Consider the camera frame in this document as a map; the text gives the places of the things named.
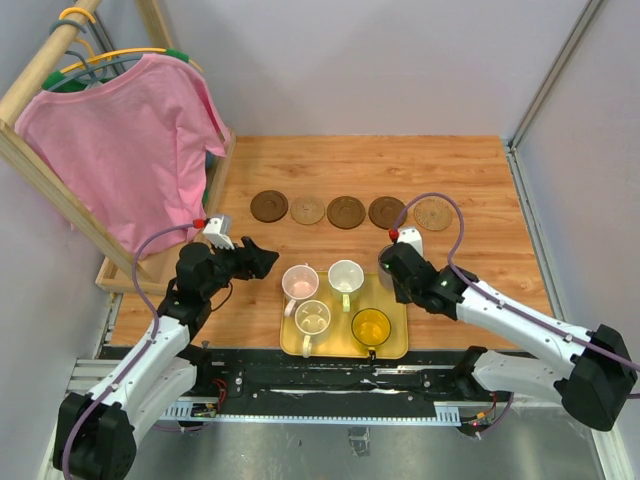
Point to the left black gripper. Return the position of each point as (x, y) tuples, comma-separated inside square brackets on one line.
[(252, 261)]

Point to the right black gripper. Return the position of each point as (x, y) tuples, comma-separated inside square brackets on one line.
[(400, 295)]

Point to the purple translucent cup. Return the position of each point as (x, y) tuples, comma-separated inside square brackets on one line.
[(383, 274)]

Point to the dark cork coaster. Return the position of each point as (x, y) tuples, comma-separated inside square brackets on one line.
[(269, 206)]

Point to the light woven rattan coaster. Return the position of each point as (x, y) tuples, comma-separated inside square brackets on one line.
[(433, 214)]

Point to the white cup green handle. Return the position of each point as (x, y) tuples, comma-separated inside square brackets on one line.
[(346, 279)]

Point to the dark brown wooden coaster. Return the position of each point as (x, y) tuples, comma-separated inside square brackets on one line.
[(384, 211)]

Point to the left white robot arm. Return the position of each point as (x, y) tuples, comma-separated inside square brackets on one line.
[(98, 432)]

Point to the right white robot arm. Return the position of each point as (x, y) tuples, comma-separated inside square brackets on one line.
[(589, 372)]

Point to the pink translucent cup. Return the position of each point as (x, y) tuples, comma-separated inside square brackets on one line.
[(299, 283)]

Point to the yellow translucent cup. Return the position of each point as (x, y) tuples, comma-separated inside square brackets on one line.
[(371, 328)]

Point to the yellow plastic tray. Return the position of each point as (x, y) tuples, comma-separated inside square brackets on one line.
[(339, 341)]

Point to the wooden clothes rack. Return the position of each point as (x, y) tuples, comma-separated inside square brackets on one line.
[(147, 268)]

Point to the pink t-shirt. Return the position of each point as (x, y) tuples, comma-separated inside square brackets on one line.
[(133, 150)]

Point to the grey clothes hanger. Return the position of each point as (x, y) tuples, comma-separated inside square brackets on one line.
[(85, 64)]

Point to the green garment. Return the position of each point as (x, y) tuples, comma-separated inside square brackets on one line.
[(94, 75)]

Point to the yellow clothes hanger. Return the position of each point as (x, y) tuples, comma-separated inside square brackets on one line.
[(156, 26)]

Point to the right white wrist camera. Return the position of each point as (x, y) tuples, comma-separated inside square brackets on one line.
[(410, 236)]

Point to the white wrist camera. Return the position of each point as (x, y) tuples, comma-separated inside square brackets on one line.
[(410, 236), (217, 232)]

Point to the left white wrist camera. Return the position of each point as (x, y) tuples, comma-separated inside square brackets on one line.
[(217, 232)]

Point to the clear cup white handle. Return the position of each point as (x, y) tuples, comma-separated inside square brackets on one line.
[(313, 321)]

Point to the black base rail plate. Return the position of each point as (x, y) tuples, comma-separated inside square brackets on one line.
[(267, 383)]

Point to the aluminium frame post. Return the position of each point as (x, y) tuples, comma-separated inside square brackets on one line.
[(578, 32)]

